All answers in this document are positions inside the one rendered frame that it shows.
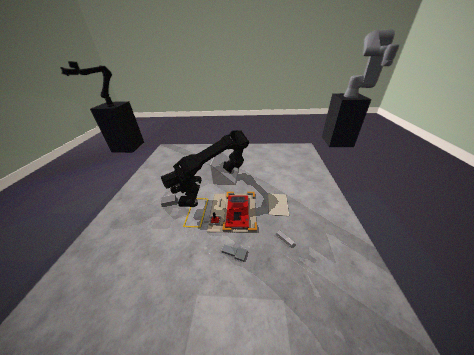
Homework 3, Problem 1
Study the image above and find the beige flat rectangular sheet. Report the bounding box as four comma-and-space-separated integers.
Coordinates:
268, 194, 289, 216

